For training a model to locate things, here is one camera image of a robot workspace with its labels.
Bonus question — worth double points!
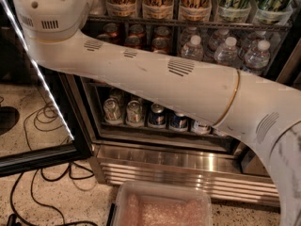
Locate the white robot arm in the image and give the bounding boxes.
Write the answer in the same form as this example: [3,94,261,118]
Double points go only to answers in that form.
[13,0,301,226]

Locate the pepsi can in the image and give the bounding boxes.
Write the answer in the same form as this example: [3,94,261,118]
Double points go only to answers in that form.
[169,112,188,132]
[148,104,166,128]

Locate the second row coke can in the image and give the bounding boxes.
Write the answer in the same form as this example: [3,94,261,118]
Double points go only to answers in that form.
[151,38,169,54]
[124,36,142,49]
[96,34,113,43]

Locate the second row left coke can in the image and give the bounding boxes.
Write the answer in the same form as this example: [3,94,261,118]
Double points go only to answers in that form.
[96,34,113,43]

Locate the black floor cable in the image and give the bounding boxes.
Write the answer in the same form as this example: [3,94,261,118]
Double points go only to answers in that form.
[7,162,99,226]

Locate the left pepsi can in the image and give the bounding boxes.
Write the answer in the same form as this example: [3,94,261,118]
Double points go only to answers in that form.
[148,104,166,128]

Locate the right pepsi can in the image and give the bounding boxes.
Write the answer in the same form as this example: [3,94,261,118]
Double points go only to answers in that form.
[169,112,188,132]

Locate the left green soda can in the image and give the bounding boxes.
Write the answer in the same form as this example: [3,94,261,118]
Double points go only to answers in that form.
[103,98,122,124]

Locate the left front water bottle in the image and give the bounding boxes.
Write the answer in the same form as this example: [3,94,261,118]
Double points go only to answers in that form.
[181,35,203,61]

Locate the right front water bottle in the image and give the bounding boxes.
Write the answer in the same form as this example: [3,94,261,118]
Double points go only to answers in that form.
[242,40,270,75]

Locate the clear plastic bin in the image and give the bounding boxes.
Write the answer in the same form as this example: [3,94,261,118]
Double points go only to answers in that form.
[110,181,213,226]

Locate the second row right coke can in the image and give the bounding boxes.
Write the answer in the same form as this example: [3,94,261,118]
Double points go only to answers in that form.
[151,38,169,54]

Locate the top wire shelf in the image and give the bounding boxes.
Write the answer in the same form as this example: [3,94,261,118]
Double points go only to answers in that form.
[87,15,292,32]

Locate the water bottle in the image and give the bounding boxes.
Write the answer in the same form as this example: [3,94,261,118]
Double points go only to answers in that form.
[181,35,203,61]
[242,40,270,75]
[214,37,238,66]

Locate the green soda can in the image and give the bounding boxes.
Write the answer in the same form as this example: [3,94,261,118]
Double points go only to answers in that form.
[126,101,144,127]
[103,98,122,124]

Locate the stainless steel fridge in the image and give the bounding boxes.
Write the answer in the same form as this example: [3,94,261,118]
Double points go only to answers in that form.
[22,0,301,207]

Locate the left tea bottle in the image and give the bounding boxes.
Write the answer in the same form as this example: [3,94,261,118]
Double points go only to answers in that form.
[191,120,211,135]

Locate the glass fridge door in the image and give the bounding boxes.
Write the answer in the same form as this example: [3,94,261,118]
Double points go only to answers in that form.
[0,0,90,177]

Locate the middle front water bottle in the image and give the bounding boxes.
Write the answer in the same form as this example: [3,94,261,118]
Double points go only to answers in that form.
[214,37,238,66]

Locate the second row middle coke can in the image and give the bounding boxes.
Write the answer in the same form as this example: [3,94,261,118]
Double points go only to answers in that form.
[124,36,142,49]

